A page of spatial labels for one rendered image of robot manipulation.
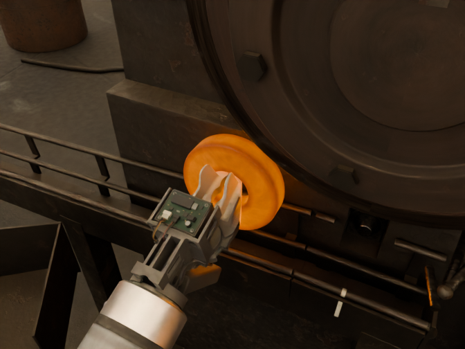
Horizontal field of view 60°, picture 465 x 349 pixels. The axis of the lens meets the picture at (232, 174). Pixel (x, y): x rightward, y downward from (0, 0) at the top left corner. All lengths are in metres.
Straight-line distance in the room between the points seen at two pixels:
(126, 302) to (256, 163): 0.23
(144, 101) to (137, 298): 0.36
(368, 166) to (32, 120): 2.25
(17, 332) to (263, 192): 0.47
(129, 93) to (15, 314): 0.42
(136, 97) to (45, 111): 1.84
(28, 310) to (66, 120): 1.71
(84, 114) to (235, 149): 1.94
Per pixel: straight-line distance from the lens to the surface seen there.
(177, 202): 0.49
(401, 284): 0.68
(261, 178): 0.54
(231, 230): 0.53
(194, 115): 0.66
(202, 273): 0.55
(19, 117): 2.55
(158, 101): 0.70
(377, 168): 0.35
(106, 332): 0.46
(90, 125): 2.32
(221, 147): 0.54
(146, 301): 0.46
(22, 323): 0.79
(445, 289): 0.43
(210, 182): 0.56
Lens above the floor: 1.23
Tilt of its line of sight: 41 degrees down
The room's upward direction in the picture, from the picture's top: straight up
